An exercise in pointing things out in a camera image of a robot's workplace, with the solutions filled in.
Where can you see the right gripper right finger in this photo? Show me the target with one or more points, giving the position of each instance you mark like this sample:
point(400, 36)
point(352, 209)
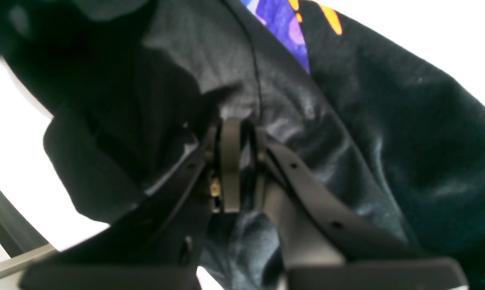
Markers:
point(325, 246)

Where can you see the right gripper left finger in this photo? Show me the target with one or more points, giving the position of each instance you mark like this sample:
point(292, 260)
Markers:
point(158, 245)

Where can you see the black T-shirt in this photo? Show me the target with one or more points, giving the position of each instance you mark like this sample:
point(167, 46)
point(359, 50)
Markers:
point(134, 86)

